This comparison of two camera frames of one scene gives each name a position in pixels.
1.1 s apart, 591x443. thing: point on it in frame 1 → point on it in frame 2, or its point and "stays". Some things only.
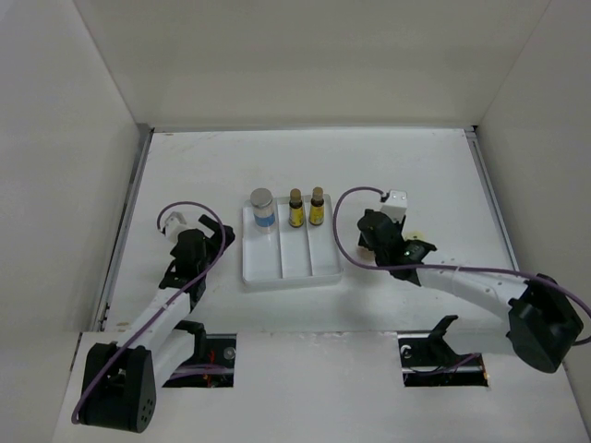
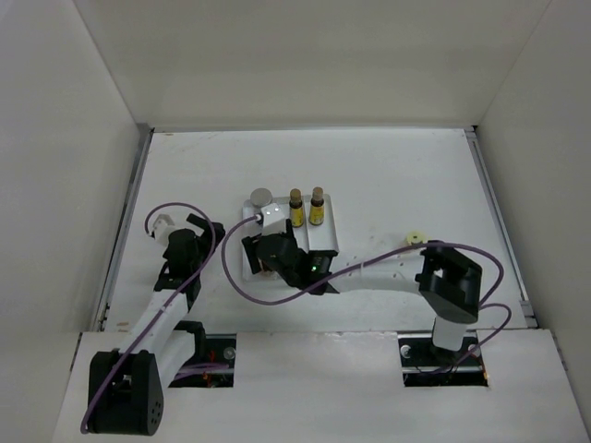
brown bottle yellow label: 295,212 stays
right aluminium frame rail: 474,135 stays
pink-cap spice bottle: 365,255 → 271,274
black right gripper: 400,226 → 252,254
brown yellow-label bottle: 317,207 stays
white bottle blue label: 261,197 stays
